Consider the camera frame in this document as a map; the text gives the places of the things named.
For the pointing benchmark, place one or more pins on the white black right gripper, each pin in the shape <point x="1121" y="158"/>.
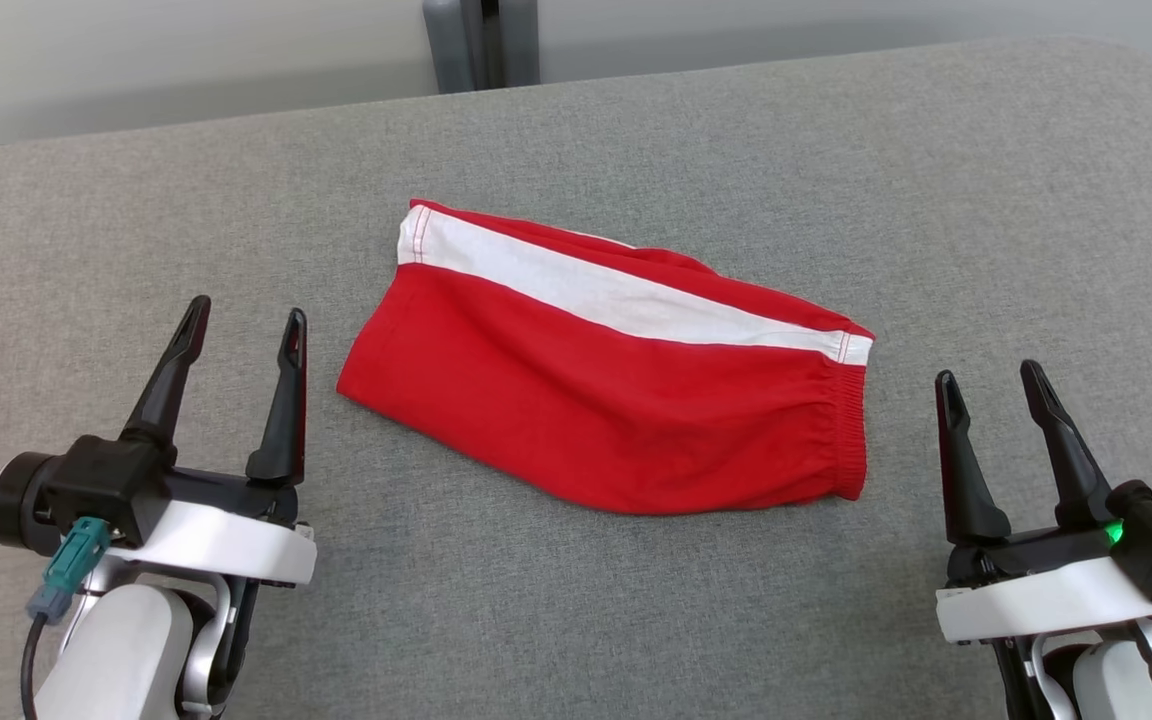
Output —
<point x="1036" y="600"/>

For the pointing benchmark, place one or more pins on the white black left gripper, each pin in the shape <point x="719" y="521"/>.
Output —
<point x="226" y="545"/>

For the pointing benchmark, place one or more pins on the red shorts with white stripes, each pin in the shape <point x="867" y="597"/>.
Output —
<point x="586" y="400"/>

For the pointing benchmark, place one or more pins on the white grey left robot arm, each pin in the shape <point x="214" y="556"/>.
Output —
<point x="116" y="650"/>

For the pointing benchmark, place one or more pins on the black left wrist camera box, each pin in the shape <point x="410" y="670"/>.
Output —
<point x="106" y="485"/>

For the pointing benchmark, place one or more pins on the dark grey post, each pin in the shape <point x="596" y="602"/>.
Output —
<point x="481" y="45"/>

